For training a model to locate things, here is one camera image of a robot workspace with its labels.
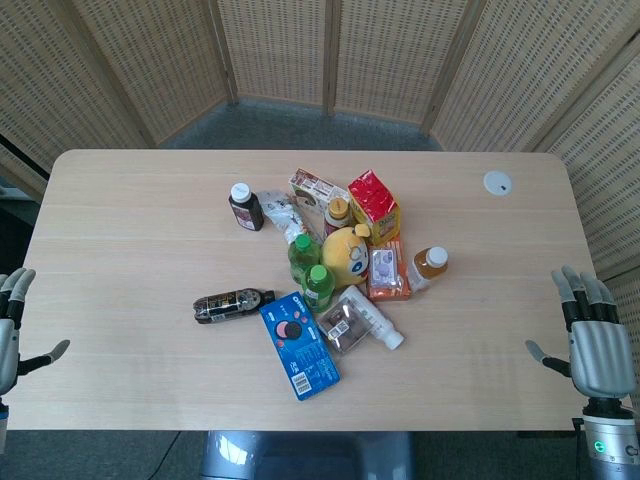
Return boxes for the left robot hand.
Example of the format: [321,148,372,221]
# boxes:
[0,267,71,396]

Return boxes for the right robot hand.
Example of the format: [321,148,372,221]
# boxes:
[524,265,636,400]

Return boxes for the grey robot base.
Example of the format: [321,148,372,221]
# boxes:
[198,430,416,480]

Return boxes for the amber tea bottle white cap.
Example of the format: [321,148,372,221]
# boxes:
[408,245,450,293]

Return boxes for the white tube bottle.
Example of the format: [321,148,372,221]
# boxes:
[346,285,405,350]

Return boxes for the black bottle with gold label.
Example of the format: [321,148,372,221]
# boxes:
[192,287,276,325]

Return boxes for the dark brown white-capped bottle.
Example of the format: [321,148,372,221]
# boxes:
[228,182,265,232]

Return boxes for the large green-capped bottle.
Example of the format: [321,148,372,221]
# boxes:
[303,264,335,314]

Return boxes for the small green-capped bottle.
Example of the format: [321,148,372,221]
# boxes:
[287,234,322,282]

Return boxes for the white round table grommet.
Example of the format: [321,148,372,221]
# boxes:
[482,170,515,198]

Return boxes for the orange snack packet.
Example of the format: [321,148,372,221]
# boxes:
[366,238,412,303]

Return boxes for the clear plastic snack tray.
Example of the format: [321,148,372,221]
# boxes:
[316,294,377,357]

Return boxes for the red and yellow snack bag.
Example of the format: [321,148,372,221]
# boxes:
[347,169,403,247]

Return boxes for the yellow plush toy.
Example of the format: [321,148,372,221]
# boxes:
[321,224,372,288]

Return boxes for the blue Oreo cookie box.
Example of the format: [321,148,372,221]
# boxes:
[258,291,344,403]

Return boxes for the yellow-capped red jar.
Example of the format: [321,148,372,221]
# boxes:
[323,197,350,240]

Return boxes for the silver white snack pouch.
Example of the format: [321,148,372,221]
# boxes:
[258,187,321,245]

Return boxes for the brown and white carton box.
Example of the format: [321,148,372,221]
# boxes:
[287,167,350,210]

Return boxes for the wicker folding screen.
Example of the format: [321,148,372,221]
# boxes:
[0,0,640,326]

